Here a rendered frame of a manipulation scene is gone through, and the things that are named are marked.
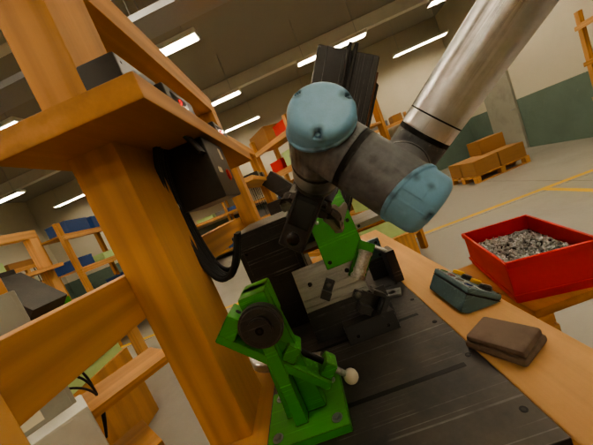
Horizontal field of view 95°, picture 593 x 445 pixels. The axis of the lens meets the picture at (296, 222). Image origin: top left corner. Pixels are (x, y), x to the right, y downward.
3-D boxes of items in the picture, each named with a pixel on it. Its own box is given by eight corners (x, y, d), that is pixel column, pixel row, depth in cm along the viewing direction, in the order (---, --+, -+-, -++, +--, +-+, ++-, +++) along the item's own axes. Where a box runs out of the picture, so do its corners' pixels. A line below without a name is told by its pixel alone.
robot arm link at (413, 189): (457, 168, 34) (381, 124, 36) (461, 189, 25) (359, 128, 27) (416, 216, 38) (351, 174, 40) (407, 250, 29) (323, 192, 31)
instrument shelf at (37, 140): (252, 160, 127) (249, 152, 126) (144, 97, 38) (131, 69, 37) (203, 180, 128) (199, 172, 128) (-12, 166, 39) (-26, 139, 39)
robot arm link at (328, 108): (335, 156, 26) (266, 112, 28) (327, 199, 36) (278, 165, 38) (380, 101, 27) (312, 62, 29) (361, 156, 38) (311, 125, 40)
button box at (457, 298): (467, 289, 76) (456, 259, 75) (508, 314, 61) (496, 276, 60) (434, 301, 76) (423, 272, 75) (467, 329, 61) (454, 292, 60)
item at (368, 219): (388, 210, 101) (386, 202, 100) (405, 214, 85) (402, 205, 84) (291, 249, 103) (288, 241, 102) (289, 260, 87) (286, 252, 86)
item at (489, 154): (499, 165, 630) (489, 134, 621) (530, 161, 550) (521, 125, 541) (452, 185, 625) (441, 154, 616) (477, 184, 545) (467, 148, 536)
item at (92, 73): (171, 114, 61) (158, 83, 60) (131, 90, 46) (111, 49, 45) (143, 126, 61) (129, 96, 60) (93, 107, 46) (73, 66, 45)
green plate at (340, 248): (363, 254, 80) (336, 190, 84) (367, 254, 72) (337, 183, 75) (326, 268, 81) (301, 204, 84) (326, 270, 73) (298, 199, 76)
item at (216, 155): (242, 193, 82) (221, 146, 80) (228, 195, 65) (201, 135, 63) (205, 208, 82) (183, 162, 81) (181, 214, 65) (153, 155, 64)
